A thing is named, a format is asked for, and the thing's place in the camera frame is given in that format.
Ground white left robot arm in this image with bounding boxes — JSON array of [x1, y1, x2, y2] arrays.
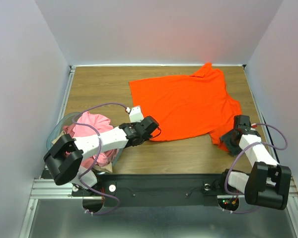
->
[[43, 116, 159, 195]]

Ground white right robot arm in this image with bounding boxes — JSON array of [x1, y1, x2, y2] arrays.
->
[[219, 115, 292, 210]]

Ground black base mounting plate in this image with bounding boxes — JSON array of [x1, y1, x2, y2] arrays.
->
[[71, 173, 251, 207]]

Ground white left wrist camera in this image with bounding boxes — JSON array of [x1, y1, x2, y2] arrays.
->
[[125, 106, 144, 123]]

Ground aluminium frame rail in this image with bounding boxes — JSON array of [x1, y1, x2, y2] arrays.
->
[[18, 66, 76, 238]]

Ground clear plastic basket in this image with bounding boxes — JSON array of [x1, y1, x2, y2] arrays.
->
[[46, 113, 122, 168]]

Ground pink t shirt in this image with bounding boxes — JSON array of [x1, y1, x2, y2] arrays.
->
[[63, 112, 118, 167]]

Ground orange t shirt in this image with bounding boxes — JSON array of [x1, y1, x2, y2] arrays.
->
[[129, 63, 242, 151]]

